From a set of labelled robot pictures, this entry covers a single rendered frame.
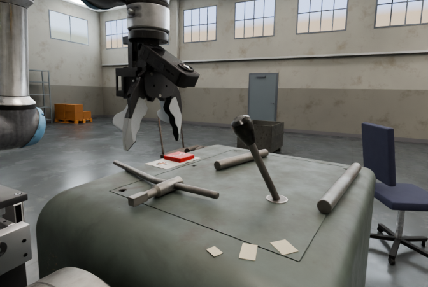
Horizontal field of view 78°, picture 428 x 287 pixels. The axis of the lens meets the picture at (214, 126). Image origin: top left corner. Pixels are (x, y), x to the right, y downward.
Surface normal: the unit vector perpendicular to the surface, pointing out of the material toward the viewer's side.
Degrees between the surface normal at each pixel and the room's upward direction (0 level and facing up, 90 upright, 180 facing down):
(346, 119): 90
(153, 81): 91
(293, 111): 90
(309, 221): 0
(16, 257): 90
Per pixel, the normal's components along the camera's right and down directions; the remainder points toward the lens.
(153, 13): 0.40, 0.13
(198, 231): 0.02, -0.99
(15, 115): 0.69, 0.19
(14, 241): 0.89, 0.07
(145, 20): 0.11, 0.14
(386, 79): -0.45, 0.11
